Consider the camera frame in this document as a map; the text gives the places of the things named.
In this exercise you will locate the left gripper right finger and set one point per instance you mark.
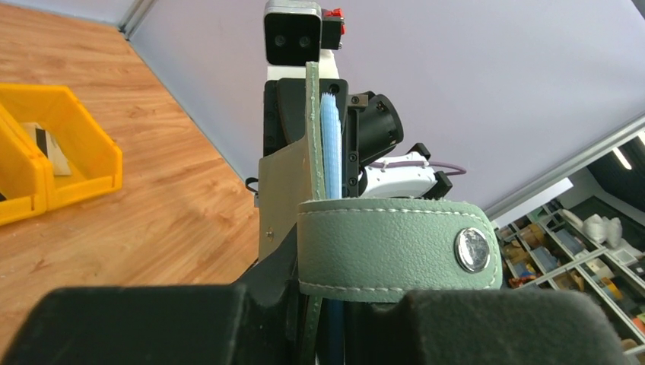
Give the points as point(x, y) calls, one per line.
point(484, 327)

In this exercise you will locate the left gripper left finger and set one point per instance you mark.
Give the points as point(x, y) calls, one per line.
point(253, 320)

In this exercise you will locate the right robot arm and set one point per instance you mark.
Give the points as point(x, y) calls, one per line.
point(411, 175)

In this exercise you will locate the gold card in bin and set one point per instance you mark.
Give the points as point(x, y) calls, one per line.
point(49, 146)

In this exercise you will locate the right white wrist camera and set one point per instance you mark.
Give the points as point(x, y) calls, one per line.
point(298, 32)

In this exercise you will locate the yellow three-compartment bin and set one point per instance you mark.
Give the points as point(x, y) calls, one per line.
point(28, 186)

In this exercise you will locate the storage shelf rack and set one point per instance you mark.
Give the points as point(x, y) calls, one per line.
point(549, 249)

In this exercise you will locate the aluminium frame rail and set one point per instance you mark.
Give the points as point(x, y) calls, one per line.
point(554, 175)

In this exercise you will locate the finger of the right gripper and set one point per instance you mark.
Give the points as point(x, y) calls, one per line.
point(284, 109)
point(348, 118)

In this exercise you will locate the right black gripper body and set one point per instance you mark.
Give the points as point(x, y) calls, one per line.
point(379, 127)

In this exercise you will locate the green card holder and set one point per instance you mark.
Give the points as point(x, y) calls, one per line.
point(362, 250)

